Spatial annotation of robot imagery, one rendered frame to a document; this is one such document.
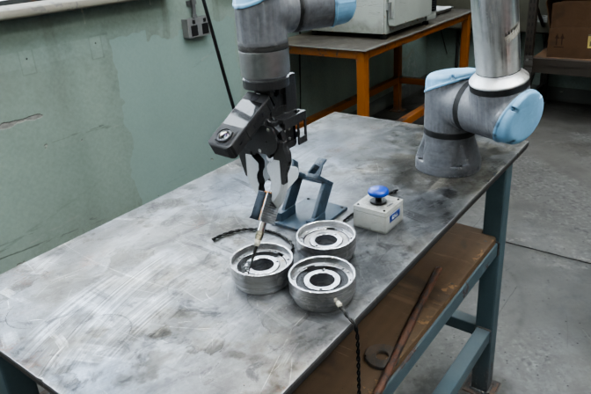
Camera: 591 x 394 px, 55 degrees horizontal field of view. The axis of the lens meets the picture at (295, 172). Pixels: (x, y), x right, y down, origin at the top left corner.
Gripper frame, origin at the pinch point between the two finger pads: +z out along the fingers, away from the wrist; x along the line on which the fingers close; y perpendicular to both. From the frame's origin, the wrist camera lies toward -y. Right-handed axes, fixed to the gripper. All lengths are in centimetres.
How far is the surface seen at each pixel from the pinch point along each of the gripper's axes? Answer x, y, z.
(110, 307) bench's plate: 16.0, -22.0, 13.0
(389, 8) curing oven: 84, 209, -1
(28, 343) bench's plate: 19.3, -34.0, 13.0
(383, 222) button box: -10.4, 20.1, 10.9
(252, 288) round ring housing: -2.2, -8.2, 11.4
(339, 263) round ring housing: -11.6, 2.9, 9.8
